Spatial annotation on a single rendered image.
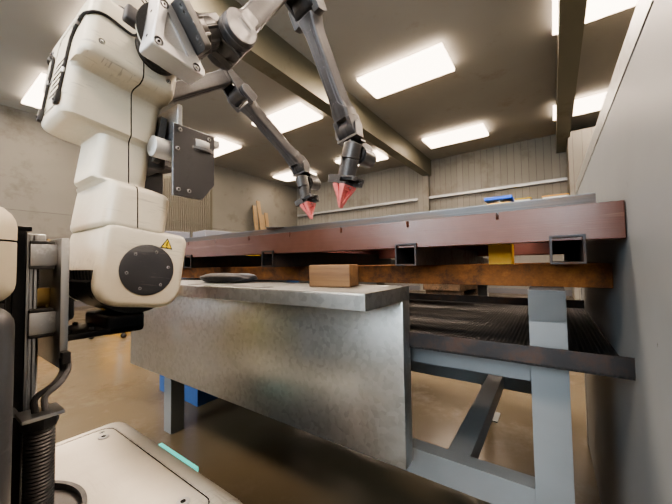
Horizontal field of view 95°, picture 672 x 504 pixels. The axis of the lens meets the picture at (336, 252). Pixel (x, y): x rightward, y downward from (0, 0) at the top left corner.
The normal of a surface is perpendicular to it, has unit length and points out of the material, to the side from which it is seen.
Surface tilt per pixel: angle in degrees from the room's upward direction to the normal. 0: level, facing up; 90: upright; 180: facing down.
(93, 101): 90
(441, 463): 90
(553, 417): 90
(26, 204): 90
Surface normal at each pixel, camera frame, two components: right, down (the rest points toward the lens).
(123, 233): 0.82, -0.04
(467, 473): -0.57, -0.03
